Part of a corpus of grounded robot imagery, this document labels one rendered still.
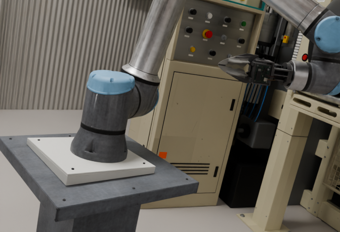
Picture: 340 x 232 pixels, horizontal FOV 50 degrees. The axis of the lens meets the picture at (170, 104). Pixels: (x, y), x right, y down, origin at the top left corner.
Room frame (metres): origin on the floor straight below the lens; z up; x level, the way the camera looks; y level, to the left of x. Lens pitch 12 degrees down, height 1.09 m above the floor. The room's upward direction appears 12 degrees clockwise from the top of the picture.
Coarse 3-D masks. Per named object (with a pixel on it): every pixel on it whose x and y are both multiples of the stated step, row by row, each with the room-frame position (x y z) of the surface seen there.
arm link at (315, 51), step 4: (316, 48) 1.13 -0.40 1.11; (316, 52) 1.13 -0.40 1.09; (320, 52) 1.12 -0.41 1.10; (312, 56) 1.15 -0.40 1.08; (316, 56) 1.12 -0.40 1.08; (320, 56) 1.11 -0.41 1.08; (324, 56) 1.11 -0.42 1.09; (328, 56) 1.10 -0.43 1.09; (332, 56) 1.10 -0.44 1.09; (336, 56) 1.10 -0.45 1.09; (316, 60) 1.12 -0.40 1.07; (320, 60) 1.11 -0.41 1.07; (324, 60) 1.10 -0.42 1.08; (328, 60) 1.10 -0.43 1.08; (332, 60) 1.10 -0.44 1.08; (336, 60) 1.10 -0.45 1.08
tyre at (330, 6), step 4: (336, 0) 1.83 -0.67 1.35; (332, 4) 1.82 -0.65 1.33; (336, 4) 1.80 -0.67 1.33; (328, 8) 1.82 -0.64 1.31; (332, 8) 1.80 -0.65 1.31; (336, 8) 1.78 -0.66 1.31; (332, 12) 1.78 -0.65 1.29; (336, 12) 1.76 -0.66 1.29; (312, 44) 1.80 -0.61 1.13; (308, 48) 1.85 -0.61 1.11; (312, 48) 1.80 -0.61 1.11; (308, 52) 1.83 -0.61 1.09; (312, 52) 1.80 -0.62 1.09; (308, 56) 1.84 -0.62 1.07; (308, 60) 1.84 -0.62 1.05
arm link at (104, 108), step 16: (96, 80) 1.12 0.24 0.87; (112, 80) 1.12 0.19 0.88; (128, 80) 1.14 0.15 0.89; (96, 96) 1.11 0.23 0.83; (112, 96) 1.11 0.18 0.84; (128, 96) 1.14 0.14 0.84; (96, 112) 1.10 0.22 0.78; (112, 112) 1.11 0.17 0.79; (128, 112) 1.16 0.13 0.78; (96, 128) 1.10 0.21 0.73; (112, 128) 1.11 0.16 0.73
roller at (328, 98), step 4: (304, 92) 1.93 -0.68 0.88; (308, 92) 1.90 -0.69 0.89; (316, 96) 1.85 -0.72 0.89; (320, 96) 1.83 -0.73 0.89; (324, 96) 1.81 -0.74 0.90; (328, 96) 1.79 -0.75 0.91; (332, 96) 1.77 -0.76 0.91; (336, 96) 1.75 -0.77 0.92; (328, 100) 1.78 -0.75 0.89; (332, 100) 1.76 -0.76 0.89; (336, 100) 1.74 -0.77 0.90; (336, 104) 1.75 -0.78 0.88
